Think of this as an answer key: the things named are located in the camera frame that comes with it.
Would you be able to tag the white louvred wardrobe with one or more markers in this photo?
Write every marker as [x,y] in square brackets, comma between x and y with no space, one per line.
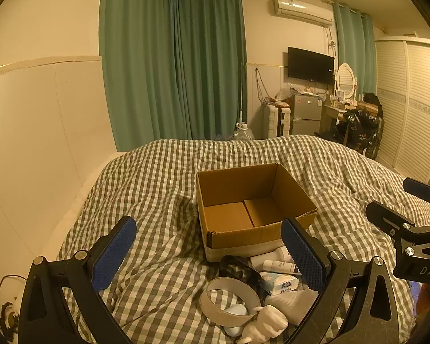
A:
[408,107]

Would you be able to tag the black patterned pouch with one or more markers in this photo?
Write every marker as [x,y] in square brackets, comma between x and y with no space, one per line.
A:
[236,268]

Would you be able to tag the wooden dressing table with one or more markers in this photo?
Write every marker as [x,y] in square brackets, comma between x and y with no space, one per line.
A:
[329,113]

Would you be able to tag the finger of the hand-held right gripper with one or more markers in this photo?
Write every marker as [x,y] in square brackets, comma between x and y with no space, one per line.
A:
[419,189]
[387,218]

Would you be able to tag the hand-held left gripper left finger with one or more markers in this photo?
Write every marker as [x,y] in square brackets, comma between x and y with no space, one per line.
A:
[113,254]

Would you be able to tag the black wall television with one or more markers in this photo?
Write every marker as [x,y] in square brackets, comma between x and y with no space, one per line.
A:
[310,64]

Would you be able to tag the white oval mirror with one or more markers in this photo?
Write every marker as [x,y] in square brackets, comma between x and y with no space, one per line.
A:
[345,79]

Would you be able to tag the white air conditioner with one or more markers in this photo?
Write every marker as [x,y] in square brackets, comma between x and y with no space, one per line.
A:
[301,9]

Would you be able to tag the white cloth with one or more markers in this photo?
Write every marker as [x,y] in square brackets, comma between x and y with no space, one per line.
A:
[290,304]

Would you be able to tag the tissue packet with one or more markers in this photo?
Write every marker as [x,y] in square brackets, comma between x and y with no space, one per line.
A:
[279,283]

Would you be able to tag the narrow green curtain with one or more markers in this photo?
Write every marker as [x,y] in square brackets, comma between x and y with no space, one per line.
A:
[354,50]

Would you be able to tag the clear water jug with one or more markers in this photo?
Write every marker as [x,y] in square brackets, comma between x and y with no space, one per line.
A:
[244,132]

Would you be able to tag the clear plastic bag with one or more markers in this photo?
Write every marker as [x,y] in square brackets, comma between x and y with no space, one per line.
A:
[283,91]

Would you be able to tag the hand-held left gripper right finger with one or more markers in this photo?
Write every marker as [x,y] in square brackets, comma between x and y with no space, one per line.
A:
[306,258]

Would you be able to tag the grey tape roll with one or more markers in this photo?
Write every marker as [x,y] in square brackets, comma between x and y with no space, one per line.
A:
[215,317]

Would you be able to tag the small grey fridge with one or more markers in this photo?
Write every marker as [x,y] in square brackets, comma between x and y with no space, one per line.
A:
[306,114]

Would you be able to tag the light blue round object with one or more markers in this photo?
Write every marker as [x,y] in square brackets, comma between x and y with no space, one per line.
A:
[234,311]

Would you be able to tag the brown cardboard box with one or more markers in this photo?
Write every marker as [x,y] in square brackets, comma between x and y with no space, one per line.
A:
[229,218]

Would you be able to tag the white figurine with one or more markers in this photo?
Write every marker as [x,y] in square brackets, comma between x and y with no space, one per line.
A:
[268,320]

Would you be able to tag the white suitcase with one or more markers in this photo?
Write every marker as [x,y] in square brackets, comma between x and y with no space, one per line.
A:
[274,122]

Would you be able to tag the white tube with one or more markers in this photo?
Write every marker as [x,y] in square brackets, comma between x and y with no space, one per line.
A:
[277,252]

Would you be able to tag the grey white checked blanket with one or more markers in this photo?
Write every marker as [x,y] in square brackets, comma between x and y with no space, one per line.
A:
[157,172]

